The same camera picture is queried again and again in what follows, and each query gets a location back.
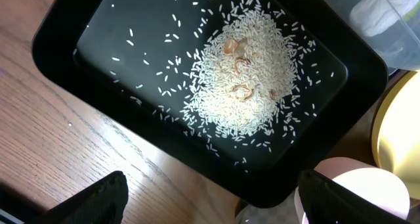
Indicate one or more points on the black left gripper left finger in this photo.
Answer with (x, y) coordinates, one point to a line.
(101, 203)

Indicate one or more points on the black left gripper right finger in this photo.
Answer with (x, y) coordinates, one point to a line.
(325, 201)

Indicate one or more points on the pink white bowl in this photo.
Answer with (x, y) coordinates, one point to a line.
(381, 188)

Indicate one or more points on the yellow plate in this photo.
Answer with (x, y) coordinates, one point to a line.
(395, 132)

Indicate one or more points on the clump of cooked rice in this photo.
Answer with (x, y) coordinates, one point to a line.
(243, 79)

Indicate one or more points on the white tissue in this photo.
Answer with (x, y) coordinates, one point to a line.
(373, 17)

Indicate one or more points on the black waste tray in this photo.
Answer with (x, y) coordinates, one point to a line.
(67, 49)

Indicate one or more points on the clear plastic bin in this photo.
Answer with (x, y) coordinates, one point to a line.
(398, 46)

